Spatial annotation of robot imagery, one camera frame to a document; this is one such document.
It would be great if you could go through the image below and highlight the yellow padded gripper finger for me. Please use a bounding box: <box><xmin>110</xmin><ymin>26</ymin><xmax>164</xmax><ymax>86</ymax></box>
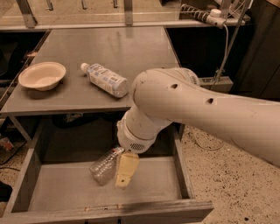
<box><xmin>115</xmin><ymin>152</ymin><xmax>140</xmax><ymax>189</ymax></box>

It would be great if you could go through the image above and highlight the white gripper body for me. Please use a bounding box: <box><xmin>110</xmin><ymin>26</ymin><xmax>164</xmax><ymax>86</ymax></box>
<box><xmin>116</xmin><ymin>112</ymin><xmax>158</xmax><ymax>153</ymax></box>

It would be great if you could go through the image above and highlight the white labelled bottle on counter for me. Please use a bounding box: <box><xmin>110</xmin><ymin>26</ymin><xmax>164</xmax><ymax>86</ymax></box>
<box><xmin>80</xmin><ymin>63</ymin><xmax>129</xmax><ymax>98</ymax></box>

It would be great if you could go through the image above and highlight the white power cable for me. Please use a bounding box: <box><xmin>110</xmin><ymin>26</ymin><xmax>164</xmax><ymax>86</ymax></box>
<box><xmin>191</xmin><ymin>24</ymin><xmax>231</xmax><ymax>151</ymax></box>

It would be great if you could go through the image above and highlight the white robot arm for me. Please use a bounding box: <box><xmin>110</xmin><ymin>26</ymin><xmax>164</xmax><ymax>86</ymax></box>
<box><xmin>117</xmin><ymin>68</ymin><xmax>280</xmax><ymax>167</ymax></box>

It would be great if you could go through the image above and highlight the clear water bottle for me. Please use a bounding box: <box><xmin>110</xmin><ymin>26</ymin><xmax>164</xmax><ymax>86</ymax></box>
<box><xmin>89</xmin><ymin>147</ymin><xmax>124</xmax><ymax>186</ymax></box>

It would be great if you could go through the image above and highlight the grey metal beam bracket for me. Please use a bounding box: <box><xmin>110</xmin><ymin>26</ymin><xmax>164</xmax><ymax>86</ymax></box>
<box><xmin>199</xmin><ymin>76</ymin><xmax>233</xmax><ymax>94</ymax></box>

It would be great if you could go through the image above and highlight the white paper bowl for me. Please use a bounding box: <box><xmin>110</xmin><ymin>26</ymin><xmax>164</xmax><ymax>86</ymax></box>
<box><xmin>18</xmin><ymin>62</ymin><xmax>67</xmax><ymax>91</ymax></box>

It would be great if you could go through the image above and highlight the grey open top drawer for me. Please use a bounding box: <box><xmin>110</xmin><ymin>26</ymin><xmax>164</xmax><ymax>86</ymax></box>
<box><xmin>1</xmin><ymin>118</ymin><xmax>214</xmax><ymax>224</ymax></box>

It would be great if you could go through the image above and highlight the white power strip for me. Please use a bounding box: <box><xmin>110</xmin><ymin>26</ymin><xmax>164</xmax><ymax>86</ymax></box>
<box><xmin>180</xmin><ymin>3</ymin><xmax>226</xmax><ymax>29</ymax></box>

